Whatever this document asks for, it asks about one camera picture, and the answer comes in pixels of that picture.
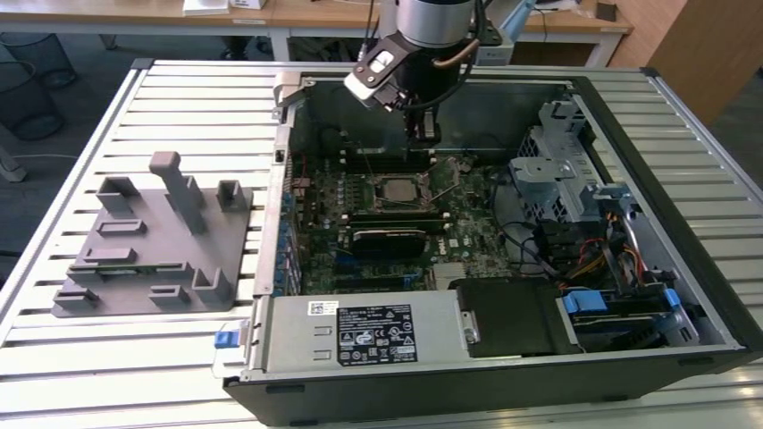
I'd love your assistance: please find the metal socket cover frame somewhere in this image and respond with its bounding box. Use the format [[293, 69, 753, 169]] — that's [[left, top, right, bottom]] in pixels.
[[421, 156, 466, 200]]

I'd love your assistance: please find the silver topped CPU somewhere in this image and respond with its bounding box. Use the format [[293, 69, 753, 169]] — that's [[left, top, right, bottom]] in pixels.
[[381, 177, 419, 202]]

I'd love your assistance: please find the CPU socket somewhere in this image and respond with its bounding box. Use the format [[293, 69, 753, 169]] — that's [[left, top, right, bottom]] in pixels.
[[370, 174, 433, 212]]

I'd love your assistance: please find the metal drive cage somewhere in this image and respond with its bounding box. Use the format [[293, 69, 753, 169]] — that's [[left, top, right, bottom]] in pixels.
[[510, 100, 634, 224]]

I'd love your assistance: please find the green motherboard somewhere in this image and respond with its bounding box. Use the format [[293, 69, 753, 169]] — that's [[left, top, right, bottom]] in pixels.
[[286, 147, 522, 297]]

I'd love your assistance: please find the black graphics card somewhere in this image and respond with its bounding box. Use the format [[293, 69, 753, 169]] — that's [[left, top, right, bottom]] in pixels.
[[350, 228, 430, 259]]

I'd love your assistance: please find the silver finned heatsink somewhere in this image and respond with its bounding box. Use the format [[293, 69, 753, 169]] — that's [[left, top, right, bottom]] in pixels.
[[433, 262, 471, 287]]

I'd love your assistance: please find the wooden cabinet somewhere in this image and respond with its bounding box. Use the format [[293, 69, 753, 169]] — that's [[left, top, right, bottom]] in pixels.
[[611, 0, 763, 126]]

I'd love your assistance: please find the black plastic shroud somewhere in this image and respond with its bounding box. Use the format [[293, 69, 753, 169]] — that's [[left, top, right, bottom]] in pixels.
[[455, 277, 583, 358]]

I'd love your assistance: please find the blue disk carrier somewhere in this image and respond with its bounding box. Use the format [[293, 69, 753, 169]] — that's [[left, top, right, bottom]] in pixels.
[[559, 288, 611, 321]]

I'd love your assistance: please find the grey parts rack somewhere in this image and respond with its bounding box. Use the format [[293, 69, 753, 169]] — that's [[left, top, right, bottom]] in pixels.
[[51, 150, 255, 319]]

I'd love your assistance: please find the silver power supply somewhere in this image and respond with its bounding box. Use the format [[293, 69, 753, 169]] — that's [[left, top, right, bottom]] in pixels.
[[242, 292, 482, 374]]

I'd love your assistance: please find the black mesh waste bin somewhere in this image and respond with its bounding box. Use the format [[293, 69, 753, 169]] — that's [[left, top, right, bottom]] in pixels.
[[0, 33, 79, 88], [0, 60, 67, 142]]

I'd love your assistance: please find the green RAM stick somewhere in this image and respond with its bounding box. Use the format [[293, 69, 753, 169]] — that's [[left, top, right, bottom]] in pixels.
[[98, 265, 182, 275]]

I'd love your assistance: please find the black PC case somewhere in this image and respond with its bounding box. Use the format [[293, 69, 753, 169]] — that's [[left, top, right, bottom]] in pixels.
[[211, 57, 750, 428]]

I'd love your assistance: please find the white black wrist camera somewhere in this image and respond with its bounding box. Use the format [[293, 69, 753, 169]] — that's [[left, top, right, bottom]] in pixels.
[[343, 35, 419, 113]]

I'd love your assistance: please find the orange yellow wire bundle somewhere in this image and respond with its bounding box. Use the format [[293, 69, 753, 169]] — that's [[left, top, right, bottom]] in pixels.
[[559, 236, 649, 287]]

